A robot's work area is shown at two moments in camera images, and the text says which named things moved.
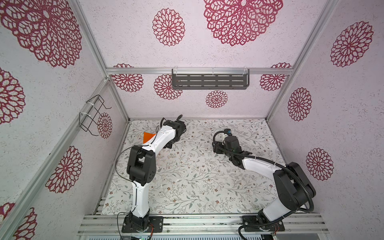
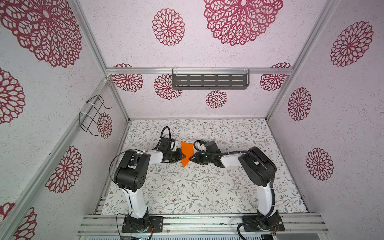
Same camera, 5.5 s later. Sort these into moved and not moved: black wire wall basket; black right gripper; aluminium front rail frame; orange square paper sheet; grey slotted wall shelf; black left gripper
Moved: orange square paper sheet; black left gripper; black right gripper
Not moved: grey slotted wall shelf; black wire wall basket; aluminium front rail frame
